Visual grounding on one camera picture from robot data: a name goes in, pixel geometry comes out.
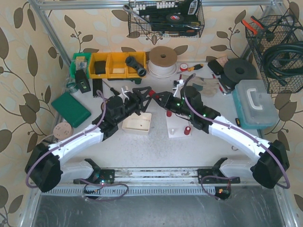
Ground brass padlock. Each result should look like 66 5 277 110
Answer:
232 146 239 151

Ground yellow black small screwdriver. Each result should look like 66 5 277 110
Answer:
187 64 204 71

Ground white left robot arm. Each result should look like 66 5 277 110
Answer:
25 87 152 192

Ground white cable spool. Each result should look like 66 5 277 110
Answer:
148 46 177 79

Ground orange handled pliers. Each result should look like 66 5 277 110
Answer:
241 16 265 35

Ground white peg base plate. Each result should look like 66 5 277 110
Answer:
166 113 191 139

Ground black rubber disc spool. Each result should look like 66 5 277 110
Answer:
221 58 258 89

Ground black coiled hose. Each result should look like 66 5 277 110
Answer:
261 41 303 80

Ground black green battery box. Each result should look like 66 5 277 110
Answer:
75 70 91 93

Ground yellow storage bin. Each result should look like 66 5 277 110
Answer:
88 52 147 79

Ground black yellow handled screwdriver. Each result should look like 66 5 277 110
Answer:
102 80 120 96

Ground black aluminium extrusion profile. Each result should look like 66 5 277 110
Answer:
92 79 103 98

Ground black wire basket right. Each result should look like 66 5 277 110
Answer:
245 14 303 94

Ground black box in bin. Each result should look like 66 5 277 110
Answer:
94 61 106 74

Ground white parts tray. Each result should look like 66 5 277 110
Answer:
122 113 152 135

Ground black wire basket centre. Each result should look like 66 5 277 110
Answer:
123 0 205 40

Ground clear teal toolbox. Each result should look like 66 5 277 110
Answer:
232 79 279 130

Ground red handled tool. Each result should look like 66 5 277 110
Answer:
211 73 232 96

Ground black pipe fitting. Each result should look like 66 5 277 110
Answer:
125 56 147 77

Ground small black screwdriver right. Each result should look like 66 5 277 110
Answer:
235 118 241 127

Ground round beige power socket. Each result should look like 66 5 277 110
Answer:
53 122 73 140

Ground green storage bin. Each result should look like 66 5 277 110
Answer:
70 53 91 79

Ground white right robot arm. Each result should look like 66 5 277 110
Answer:
147 86 290 189

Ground black electrical tape roll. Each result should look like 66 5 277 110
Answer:
165 14 184 24

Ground black wire basket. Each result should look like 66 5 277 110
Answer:
123 0 205 40
245 14 303 94

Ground red white tape roll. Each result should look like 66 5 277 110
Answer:
179 63 188 71

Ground clear glass jar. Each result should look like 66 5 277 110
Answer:
66 78 78 94

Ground beige work glove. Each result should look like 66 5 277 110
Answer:
174 73 219 97

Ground black sanding block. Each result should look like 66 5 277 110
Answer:
207 60 224 76

